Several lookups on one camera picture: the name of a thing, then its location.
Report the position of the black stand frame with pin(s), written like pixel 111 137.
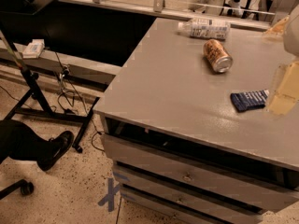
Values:
pixel 36 93

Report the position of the small white box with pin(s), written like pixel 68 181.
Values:
pixel 33 49

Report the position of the clear plastic water bottle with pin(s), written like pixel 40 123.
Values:
pixel 205 28

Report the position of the grey drawer cabinet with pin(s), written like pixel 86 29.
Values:
pixel 178 145

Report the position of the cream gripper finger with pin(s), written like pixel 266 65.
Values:
pixel 277 28
pixel 284 92

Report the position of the blue tape cross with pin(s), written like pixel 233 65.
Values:
pixel 111 192

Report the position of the blue snack packet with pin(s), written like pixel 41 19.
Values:
pixel 250 100

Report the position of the black shoe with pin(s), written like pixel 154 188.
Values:
pixel 54 150

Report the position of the black trouser leg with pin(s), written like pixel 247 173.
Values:
pixel 19 142

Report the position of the orange soda can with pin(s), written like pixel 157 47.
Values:
pixel 219 58

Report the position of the office chair base wheel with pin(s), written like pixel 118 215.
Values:
pixel 25 187

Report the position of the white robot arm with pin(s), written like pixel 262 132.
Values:
pixel 290 37

